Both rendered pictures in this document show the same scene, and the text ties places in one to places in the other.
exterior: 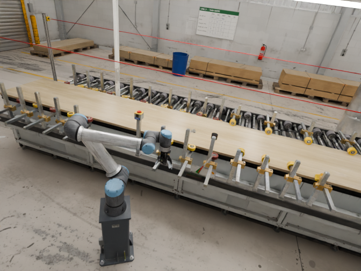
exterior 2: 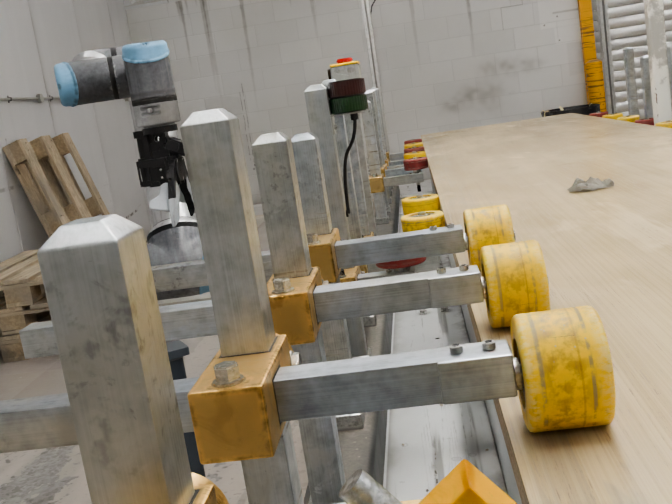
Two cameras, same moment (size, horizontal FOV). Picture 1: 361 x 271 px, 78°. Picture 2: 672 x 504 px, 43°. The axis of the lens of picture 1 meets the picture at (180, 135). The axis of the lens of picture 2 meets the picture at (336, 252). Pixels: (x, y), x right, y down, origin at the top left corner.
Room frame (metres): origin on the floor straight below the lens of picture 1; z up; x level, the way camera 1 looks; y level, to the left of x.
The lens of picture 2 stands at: (1.60, -1.65, 1.14)
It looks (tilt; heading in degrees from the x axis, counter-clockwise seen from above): 10 degrees down; 83
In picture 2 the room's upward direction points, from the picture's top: 9 degrees counter-clockwise
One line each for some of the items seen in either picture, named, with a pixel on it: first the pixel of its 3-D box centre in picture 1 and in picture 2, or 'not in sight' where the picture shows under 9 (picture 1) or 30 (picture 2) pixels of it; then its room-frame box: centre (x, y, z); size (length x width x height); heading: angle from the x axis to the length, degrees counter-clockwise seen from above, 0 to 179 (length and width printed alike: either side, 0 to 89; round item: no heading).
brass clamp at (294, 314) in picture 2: (264, 170); (294, 302); (1.65, -0.82, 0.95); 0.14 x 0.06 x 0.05; 77
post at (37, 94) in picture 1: (41, 111); (378, 150); (2.23, 1.64, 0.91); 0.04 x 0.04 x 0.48; 77
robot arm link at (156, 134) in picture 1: (151, 136); (143, 73); (1.48, 0.22, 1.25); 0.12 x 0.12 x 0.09; 5
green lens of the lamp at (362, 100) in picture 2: not in sight; (348, 104); (1.82, -0.32, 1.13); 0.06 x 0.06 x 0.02
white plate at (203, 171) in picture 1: (202, 171); not in sight; (1.76, -0.27, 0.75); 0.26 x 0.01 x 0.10; 77
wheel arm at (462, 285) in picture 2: (266, 172); (264, 308); (1.62, -0.83, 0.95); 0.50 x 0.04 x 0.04; 167
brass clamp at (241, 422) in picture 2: (292, 178); (249, 389); (1.59, -1.06, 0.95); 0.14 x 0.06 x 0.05; 77
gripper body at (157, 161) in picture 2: (164, 155); (161, 156); (1.49, 0.11, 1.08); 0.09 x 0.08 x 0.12; 167
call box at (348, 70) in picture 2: (138, 115); (347, 78); (1.95, 0.43, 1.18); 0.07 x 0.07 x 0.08; 77
